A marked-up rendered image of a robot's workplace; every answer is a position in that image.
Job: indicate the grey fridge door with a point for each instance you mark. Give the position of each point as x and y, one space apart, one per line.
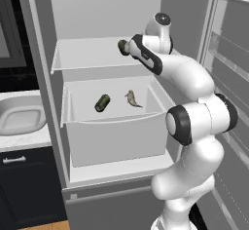
231 61

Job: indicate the dark green cucumber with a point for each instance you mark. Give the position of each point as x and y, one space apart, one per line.
123 47
102 103

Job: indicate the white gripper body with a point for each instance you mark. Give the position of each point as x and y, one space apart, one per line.
130 48

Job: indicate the grey open fridge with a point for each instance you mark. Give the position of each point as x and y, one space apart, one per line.
45 78

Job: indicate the white fridge shelf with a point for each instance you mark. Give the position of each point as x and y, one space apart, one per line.
87 53

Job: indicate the grey freezer drawer front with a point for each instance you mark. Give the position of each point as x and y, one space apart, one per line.
110 211

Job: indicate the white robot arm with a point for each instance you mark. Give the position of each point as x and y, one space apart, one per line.
194 123

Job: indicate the dark cabinet drawer front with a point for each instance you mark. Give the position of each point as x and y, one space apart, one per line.
30 188

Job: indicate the white sink basin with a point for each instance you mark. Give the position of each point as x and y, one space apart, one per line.
21 115

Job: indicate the grey-brown fish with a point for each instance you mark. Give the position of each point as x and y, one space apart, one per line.
131 98

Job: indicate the white fridge drawer bin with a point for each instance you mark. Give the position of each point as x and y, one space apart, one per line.
113 136

